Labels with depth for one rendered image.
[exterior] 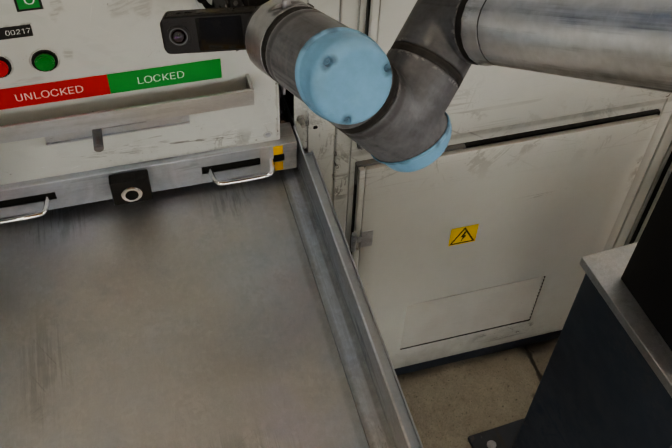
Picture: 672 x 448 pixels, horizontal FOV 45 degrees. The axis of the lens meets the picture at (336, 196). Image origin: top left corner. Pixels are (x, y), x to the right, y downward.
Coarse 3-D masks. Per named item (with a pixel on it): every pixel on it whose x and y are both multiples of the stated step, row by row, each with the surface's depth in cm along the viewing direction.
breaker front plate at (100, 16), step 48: (0, 0) 101; (48, 0) 103; (96, 0) 105; (144, 0) 107; (192, 0) 109; (0, 48) 106; (48, 48) 108; (96, 48) 110; (144, 48) 112; (96, 96) 116; (144, 96) 118; (192, 96) 120; (0, 144) 117; (48, 144) 119; (144, 144) 125; (192, 144) 127; (240, 144) 130
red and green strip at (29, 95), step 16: (192, 64) 116; (208, 64) 117; (64, 80) 112; (80, 80) 113; (96, 80) 114; (112, 80) 114; (128, 80) 115; (144, 80) 116; (160, 80) 117; (176, 80) 117; (192, 80) 118; (0, 96) 111; (16, 96) 112; (32, 96) 113; (48, 96) 113; (64, 96) 114; (80, 96) 115
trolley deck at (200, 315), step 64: (192, 192) 134; (256, 192) 134; (320, 192) 134; (0, 256) 123; (64, 256) 124; (128, 256) 124; (192, 256) 124; (256, 256) 125; (0, 320) 115; (64, 320) 116; (128, 320) 116; (192, 320) 116; (256, 320) 117; (320, 320) 117; (0, 384) 109; (64, 384) 109; (128, 384) 109; (192, 384) 110; (256, 384) 110; (320, 384) 110
